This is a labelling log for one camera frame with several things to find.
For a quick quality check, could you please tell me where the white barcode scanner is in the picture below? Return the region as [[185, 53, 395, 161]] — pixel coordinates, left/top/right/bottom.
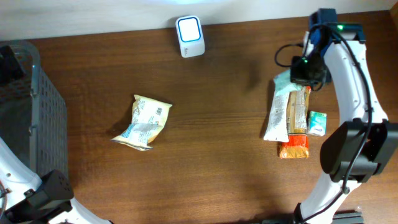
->
[[175, 16, 205, 58]]

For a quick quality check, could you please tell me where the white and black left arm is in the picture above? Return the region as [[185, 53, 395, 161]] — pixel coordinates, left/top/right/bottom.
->
[[1, 42, 108, 223]]

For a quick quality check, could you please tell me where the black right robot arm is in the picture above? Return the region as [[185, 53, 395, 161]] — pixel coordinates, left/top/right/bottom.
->
[[290, 9, 397, 223]]

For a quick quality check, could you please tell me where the orange spaghetti packet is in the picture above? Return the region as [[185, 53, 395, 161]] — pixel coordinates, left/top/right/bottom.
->
[[279, 86, 311, 159]]

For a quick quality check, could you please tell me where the grey plastic mesh basket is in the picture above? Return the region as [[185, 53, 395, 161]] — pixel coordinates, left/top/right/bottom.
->
[[1, 40, 68, 177]]

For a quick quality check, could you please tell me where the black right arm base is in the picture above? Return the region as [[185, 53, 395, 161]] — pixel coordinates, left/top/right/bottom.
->
[[332, 212, 364, 224]]

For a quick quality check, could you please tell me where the teal plastic packet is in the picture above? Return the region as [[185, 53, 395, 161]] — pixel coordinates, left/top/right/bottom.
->
[[273, 69, 303, 96]]

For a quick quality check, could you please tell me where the white cream snack bag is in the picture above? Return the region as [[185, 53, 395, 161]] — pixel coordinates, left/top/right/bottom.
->
[[111, 95, 172, 151]]

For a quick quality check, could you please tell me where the green white tissue pack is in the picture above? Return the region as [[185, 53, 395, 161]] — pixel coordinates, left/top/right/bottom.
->
[[307, 111, 327, 136]]

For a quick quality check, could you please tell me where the white tube with gold cap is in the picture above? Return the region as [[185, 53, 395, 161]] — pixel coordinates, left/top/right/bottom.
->
[[263, 91, 290, 142]]

